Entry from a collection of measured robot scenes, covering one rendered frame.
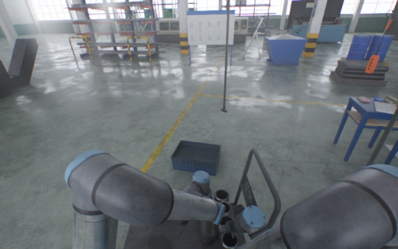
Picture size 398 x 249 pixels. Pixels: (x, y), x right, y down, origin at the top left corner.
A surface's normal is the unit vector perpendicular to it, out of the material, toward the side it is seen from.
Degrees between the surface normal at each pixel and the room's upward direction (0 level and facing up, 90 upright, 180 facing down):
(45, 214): 0
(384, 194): 15
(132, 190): 40
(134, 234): 0
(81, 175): 44
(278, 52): 94
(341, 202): 28
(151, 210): 72
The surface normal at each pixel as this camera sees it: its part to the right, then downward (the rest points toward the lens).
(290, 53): -0.07, 0.55
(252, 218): 0.13, -0.67
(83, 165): -0.25, -0.61
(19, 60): -0.21, -0.14
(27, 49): 0.97, 0.11
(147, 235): -0.02, -0.87
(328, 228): -0.60, -0.29
